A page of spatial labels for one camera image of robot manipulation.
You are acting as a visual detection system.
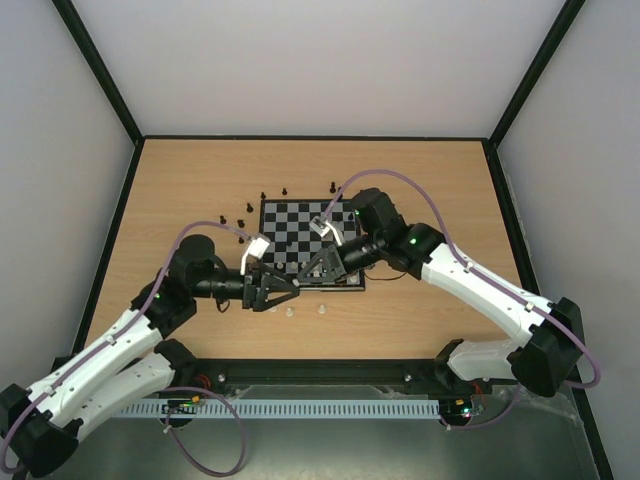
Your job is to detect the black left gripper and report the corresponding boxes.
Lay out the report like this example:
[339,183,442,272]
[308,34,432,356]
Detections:
[193,261,300,311]

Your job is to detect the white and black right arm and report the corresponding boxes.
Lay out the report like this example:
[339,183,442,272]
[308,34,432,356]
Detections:
[297,188,584,397]

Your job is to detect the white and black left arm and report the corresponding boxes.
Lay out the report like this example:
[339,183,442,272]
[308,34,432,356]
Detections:
[1,234,300,478]

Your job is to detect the black and silver chessboard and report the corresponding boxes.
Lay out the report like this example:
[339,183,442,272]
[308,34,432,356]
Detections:
[259,199,365,291]

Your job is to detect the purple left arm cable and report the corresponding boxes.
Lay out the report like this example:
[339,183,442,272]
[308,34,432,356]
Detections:
[0,220,249,476]

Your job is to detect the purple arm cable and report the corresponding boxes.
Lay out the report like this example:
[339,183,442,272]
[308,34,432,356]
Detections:
[0,220,249,476]
[322,169,602,432]

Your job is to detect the light blue slotted cable duct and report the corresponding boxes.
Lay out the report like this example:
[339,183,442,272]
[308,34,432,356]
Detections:
[116,399,440,420]

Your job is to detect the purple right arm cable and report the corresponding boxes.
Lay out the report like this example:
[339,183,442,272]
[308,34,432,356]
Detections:
[322,169,602,432]

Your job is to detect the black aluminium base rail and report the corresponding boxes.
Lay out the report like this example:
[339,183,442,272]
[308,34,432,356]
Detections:
[173,354,512,399]

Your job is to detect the black enclosure frame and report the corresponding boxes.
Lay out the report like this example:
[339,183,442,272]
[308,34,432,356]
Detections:
[9,0,616,480]

